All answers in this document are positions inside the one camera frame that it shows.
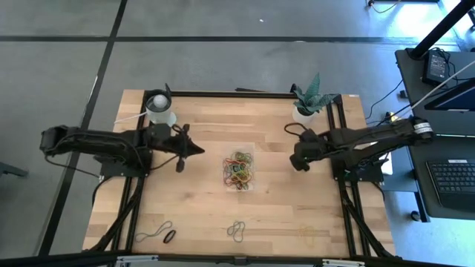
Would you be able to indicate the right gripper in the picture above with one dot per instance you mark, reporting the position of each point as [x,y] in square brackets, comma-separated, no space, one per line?
[311,142]

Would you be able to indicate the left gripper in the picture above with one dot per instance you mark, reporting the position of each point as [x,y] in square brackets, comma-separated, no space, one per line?
[163,139]

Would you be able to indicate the black wide rubber band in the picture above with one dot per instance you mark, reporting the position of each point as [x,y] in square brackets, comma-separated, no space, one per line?
[235,169]
[164,239]

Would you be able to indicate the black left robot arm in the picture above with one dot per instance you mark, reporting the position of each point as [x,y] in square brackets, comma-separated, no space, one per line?
[92,142]

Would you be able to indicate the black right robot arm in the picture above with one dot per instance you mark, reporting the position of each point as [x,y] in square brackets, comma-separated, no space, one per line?
[371,135]

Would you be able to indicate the clear plastic bin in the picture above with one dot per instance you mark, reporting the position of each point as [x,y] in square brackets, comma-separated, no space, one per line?
[226,154]

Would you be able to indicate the rubber bands bottom left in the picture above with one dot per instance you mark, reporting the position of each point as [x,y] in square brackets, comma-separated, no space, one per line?
[170,223]

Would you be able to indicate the white cylindrical table device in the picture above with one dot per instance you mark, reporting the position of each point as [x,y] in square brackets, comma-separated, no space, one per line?
[159,115]

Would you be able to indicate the snake plant in white pot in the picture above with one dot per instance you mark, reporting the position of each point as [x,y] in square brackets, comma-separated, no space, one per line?
[311,98]

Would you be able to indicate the white paper sheet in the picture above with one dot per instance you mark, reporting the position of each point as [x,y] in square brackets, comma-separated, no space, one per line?
[387,168]

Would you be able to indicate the yellow power plug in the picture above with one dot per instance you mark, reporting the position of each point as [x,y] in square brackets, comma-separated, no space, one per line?
[390,118]

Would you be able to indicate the small black plug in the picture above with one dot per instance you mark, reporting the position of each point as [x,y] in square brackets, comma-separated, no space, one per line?
[403,94]

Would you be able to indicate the black side desk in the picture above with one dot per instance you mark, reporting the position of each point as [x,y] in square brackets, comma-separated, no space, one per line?
[412,92]

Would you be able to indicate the black caster wheel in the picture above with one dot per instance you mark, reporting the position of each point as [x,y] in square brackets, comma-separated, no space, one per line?
[415,216]

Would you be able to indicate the black laptop keyboard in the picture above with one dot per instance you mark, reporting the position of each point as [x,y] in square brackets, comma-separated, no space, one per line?
[452,181]

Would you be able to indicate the black power adapter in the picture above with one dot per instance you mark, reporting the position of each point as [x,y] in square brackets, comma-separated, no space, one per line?
[436,66]

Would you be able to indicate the dark monitor screen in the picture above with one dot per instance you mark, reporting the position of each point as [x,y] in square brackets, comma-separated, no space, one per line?
[452,100]

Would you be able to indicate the thin white rod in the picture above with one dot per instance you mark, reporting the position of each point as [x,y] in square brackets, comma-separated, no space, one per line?
[445,82]

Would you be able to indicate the grey chair leg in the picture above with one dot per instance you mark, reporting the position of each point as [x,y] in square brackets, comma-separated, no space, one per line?
[11,170]

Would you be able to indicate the black diagonal pole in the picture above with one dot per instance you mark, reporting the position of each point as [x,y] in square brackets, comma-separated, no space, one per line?
[441,27]

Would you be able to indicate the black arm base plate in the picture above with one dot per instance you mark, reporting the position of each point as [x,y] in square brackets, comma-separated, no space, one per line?
[118,171]
[373,178]

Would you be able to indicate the black aluminium frame rail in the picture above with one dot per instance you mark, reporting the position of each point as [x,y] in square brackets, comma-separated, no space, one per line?
[222,94]

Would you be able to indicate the black aluminium side frame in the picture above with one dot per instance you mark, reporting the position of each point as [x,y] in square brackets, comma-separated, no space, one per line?
[347,222]
[134,219]

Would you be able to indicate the silver metal bracket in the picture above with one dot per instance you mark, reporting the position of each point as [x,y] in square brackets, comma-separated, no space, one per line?
[345,263]
[137,259]

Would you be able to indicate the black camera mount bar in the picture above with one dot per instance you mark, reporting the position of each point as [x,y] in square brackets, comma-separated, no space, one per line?
[74,259]

